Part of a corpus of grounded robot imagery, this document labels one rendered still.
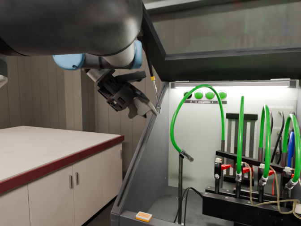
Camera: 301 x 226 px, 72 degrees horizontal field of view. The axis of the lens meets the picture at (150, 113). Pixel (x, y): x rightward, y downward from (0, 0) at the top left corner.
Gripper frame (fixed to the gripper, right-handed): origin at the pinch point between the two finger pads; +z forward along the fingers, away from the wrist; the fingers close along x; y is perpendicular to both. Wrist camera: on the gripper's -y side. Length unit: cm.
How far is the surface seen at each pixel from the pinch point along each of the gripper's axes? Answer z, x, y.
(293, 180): 41.2, 27.0, -5.3
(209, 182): 60, -25, -8
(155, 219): 26.4, -3.4, 26.4
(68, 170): 16, -136, 31
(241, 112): 20.1, 17.5, -16.2
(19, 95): -95, -356, -17
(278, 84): 37, 12, -51
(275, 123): 51, 6, -40
